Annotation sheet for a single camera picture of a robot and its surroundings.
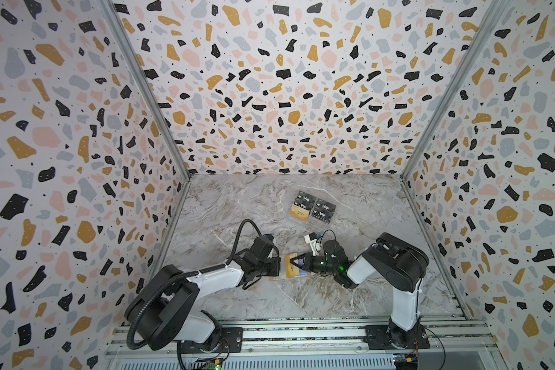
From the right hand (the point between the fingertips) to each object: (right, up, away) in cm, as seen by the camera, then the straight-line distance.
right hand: (294, 262), depth 88 cm
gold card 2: (+2, +18, +13) cm, 22 cm away
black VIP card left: (+4, +23, +13) cm, 27 cm away
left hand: (-3, -1, 0) cm, 3 cm away
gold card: (-2, -3, 0) cm, 3 cm away
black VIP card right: (+12, +19, +10) cm, 25 cm away
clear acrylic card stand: (+7, +19, +12) cm, 24 cm away
